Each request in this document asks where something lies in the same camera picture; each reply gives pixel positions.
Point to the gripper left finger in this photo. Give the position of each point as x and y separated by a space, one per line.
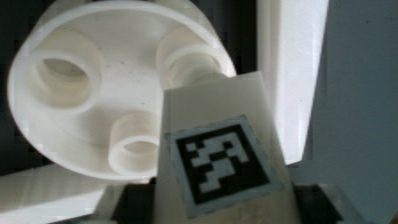
134 208

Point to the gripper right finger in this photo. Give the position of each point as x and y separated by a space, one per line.
319 212

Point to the white stool leg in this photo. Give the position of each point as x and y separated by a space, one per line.
223 183

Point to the white round stool seat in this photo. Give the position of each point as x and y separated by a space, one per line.
111 51

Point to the white right fence bar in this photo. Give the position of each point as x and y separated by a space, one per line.
50 195

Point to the white fence bar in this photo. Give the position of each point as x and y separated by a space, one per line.
327 55
50 195

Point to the white front fence bar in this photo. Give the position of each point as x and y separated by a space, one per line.
327 55

